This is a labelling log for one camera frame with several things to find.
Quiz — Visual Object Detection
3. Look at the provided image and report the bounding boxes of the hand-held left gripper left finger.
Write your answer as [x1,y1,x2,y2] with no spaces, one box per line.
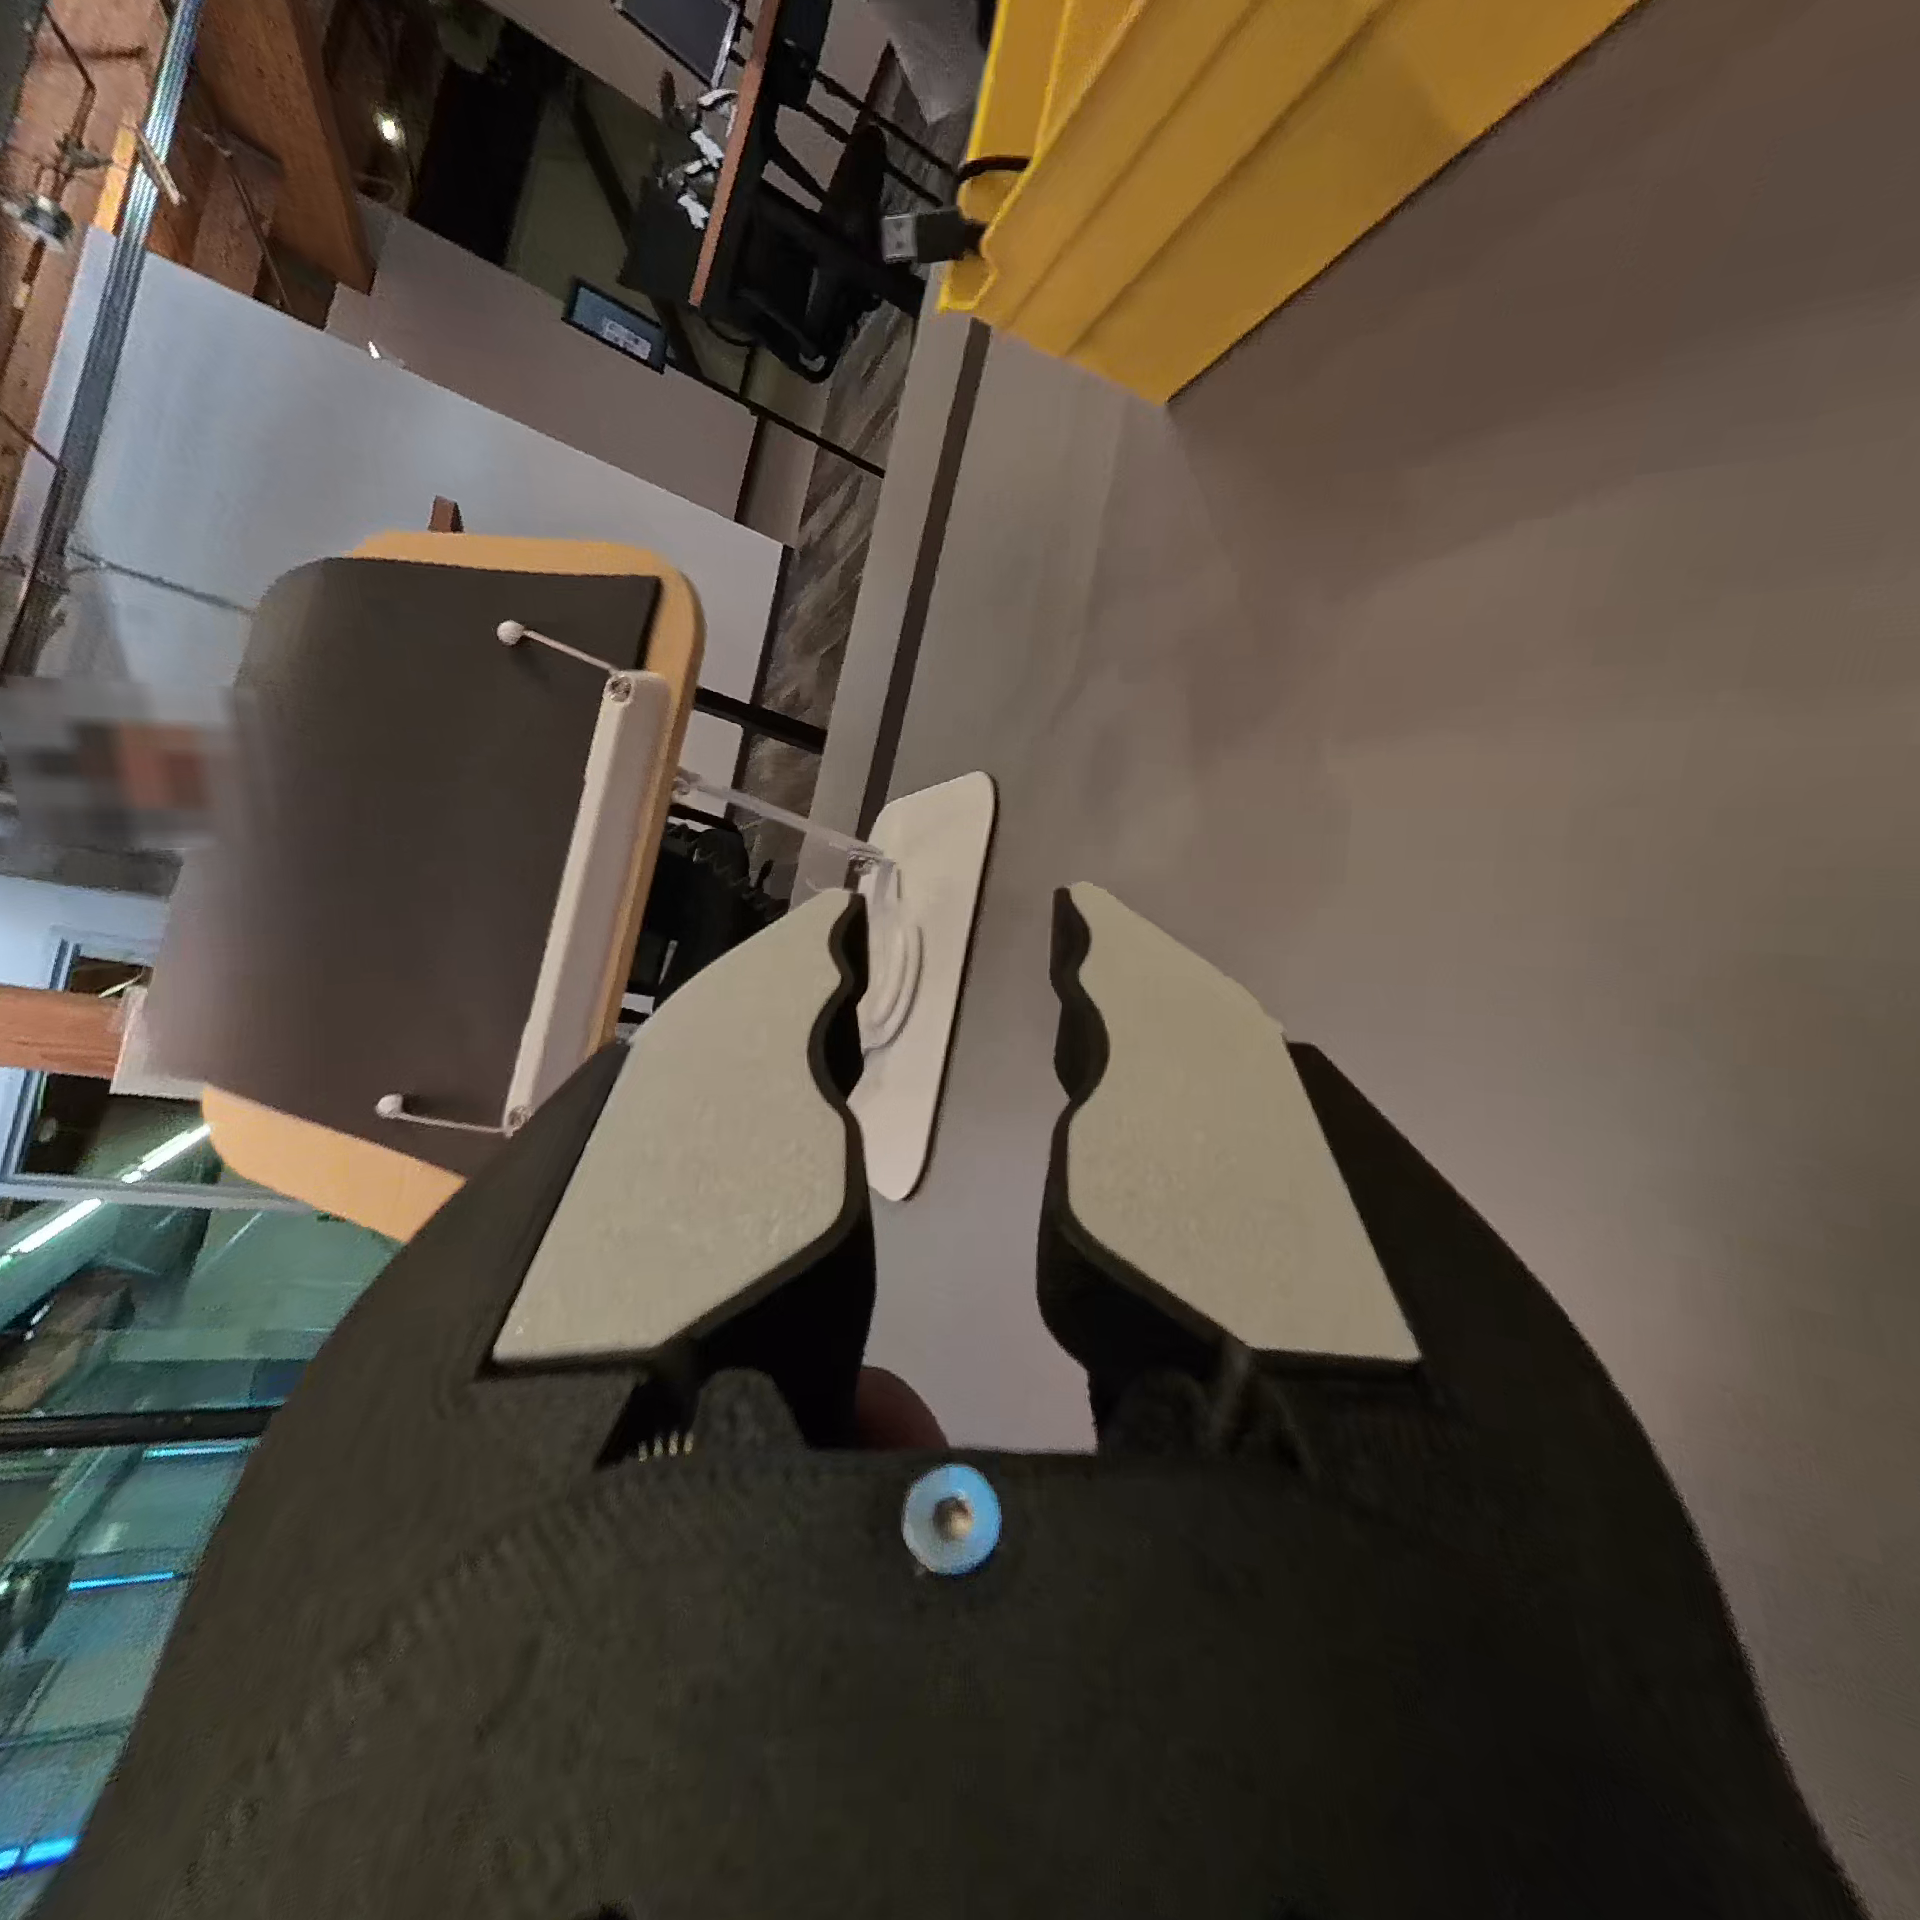
[490,887,879,1371]

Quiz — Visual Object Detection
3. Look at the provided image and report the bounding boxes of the black hub cable with plug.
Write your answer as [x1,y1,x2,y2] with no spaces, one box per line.
[876,152,1042,272]

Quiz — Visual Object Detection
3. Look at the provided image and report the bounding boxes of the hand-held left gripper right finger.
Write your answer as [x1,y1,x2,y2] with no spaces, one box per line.
[1031,879,1422,1371]

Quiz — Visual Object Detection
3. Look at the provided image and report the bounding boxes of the black office chair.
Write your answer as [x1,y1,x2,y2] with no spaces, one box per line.
[707,115,941,385]

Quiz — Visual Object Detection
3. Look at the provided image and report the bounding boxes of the yellow plastic bin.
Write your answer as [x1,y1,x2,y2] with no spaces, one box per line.
[934,0,1647,401]

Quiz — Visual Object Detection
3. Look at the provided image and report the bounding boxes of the tablet in orange case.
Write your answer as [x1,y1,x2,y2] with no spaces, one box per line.
[147,530,710,1246]

